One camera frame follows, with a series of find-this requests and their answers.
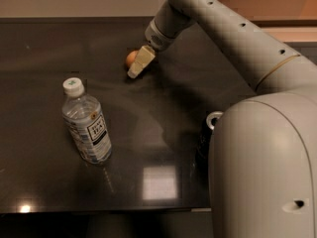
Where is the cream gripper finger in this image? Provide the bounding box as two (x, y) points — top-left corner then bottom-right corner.
(127, 46), (156, 78)

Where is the orange fruit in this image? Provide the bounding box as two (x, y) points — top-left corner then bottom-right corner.
(125, 51), (138, 67)

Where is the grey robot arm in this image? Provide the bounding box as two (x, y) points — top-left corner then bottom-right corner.
(128, 0), (317, 238)

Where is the clear plastic water bottle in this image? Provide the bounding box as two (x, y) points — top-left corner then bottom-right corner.
(61, 77), (112, 165)

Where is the dark blue soda can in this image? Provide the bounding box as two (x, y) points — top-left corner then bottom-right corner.
(195, 111), (223, 170)

